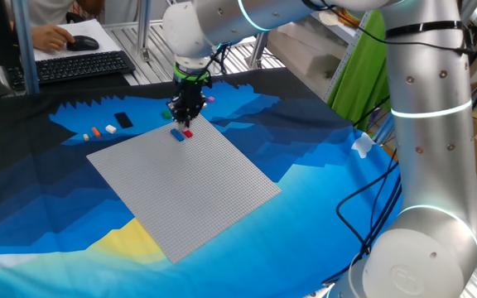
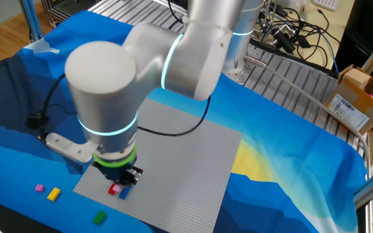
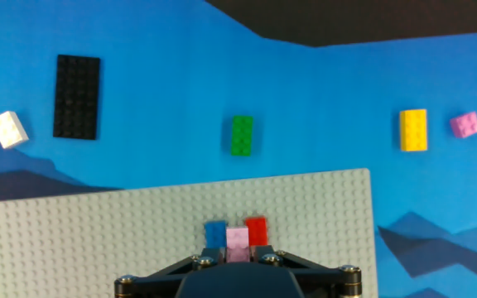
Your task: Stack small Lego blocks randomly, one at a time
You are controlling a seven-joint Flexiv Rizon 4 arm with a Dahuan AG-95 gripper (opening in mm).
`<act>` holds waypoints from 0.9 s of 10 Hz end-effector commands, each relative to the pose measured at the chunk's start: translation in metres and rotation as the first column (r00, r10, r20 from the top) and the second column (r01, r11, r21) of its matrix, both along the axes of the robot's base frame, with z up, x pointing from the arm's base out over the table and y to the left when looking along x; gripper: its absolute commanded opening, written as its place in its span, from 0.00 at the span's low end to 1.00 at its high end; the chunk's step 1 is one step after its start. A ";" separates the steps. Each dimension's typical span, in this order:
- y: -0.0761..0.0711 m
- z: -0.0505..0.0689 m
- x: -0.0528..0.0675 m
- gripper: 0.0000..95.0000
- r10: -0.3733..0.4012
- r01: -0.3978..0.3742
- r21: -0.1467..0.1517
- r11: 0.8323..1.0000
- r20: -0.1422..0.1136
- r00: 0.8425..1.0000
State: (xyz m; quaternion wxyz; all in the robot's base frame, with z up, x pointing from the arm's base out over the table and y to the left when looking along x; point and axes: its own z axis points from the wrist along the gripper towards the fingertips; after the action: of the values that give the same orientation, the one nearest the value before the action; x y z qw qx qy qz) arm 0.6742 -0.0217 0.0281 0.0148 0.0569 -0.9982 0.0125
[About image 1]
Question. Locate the white paper sheet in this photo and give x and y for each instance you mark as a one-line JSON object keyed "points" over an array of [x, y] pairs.
{"points": [[102, 41]]}

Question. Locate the yellow tape roll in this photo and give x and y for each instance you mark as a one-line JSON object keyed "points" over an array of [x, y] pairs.
{"points": [[349, 18]]}

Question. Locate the aluminium frame post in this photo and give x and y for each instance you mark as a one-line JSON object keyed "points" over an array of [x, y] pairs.
{"points": [[143, 29]]}

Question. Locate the red Lego brick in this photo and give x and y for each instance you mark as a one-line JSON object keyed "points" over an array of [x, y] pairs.
{"points": [[188, 133]]}

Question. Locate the black computer keyboard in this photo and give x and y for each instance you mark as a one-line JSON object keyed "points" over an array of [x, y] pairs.
{"points": [[73, 66]]}

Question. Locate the white foam block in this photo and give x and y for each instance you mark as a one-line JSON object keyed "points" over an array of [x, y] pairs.
{"points": [[304, 58]]}

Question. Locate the black Lego plate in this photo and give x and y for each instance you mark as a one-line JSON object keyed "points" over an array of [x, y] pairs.
{"points": [[123, 120]]}

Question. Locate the tan Lego brick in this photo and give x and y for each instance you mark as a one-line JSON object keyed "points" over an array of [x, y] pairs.
{"points": [[86, 137]]}

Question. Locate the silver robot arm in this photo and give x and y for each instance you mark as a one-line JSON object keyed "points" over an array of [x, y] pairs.
{"points": [[429, 124]]}

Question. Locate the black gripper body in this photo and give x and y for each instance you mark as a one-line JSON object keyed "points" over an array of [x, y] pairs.
{"points": [[189, 101]]}

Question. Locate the green Lego brick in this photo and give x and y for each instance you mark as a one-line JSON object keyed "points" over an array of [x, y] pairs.
{"points": [[166, 114]]}

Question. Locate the orange Lego brick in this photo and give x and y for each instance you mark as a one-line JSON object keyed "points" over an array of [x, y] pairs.
{"points": [[96, 132]]}

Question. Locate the blue Lego brick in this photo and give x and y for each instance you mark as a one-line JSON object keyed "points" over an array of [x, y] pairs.
{"points": [[176, 135]]}

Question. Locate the grey Lego baseplate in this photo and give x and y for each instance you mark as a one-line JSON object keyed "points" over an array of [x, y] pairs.
{"points": [[184, 194]]}

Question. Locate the white Lego brick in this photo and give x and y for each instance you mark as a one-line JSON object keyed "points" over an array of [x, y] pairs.
{"points": [[111, 129]]}

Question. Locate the person's white shirt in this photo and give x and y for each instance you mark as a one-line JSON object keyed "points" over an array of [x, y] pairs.
{"points": [[48, 10]]}

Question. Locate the blue mountain print tablecloth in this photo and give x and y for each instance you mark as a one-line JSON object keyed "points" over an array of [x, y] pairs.
{"points": [[284, 227]]}

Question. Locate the person's bare hand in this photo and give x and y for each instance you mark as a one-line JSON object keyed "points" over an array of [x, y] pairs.
{"points": [[50, 37]]}

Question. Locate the black computer mouse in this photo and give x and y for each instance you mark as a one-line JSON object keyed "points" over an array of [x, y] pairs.
{"points": [[82, 43]]}

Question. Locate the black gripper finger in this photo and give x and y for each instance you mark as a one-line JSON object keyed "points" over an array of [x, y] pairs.
{"points": [[188, 121], [179, 122]]}

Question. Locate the blue grey frame post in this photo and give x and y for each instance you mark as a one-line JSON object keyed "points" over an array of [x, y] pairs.
{"points": [[25, 45]]}

